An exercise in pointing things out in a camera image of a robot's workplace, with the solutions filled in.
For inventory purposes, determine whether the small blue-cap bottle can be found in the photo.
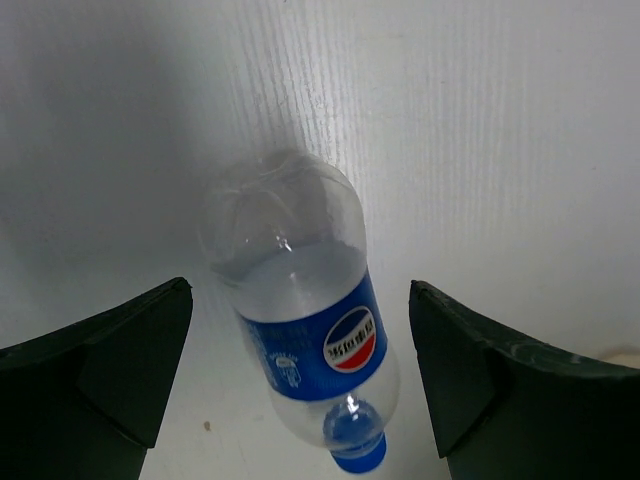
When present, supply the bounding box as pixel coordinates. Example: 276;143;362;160
198;150;400;475

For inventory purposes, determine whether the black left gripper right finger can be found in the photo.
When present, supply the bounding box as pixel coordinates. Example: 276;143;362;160
409;281;639;479

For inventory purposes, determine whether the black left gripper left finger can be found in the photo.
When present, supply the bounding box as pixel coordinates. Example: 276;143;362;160
1;277;193;479

